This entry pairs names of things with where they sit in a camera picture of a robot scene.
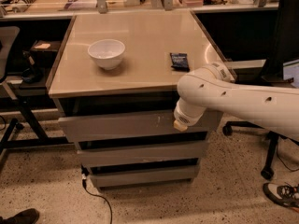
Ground white gripper with vents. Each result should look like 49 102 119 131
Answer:
174 98 206 132

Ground grey top drawer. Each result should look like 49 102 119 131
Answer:
58 108 224 144

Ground grey drawer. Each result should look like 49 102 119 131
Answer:
77 141 208 167
90 164 200 188
58 108 224 144

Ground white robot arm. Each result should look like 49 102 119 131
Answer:
174 62 299 141

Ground grey middle drawer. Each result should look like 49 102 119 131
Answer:
77 141 208 167

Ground grey drawer cabinet with top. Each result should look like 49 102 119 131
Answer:
49 11 225 175

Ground grey bottom drawer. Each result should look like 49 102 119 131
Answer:
90 164 200 188

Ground dark blue snack packet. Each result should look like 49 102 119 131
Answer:
170 53 190 72

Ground white ceramic bowl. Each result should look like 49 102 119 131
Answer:
88 39 125 70

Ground grey and black sneaker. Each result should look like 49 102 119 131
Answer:
263 183 299 212

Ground black office chair right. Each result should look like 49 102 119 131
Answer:
222 0 299 180

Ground black box with label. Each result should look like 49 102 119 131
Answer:
30 40 61 67

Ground grey office chair left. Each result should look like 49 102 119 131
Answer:
0 26 20 165

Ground dark brown shoe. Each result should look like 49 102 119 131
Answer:
0 208 39 224

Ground black power cable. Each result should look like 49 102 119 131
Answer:
81 165 114 224

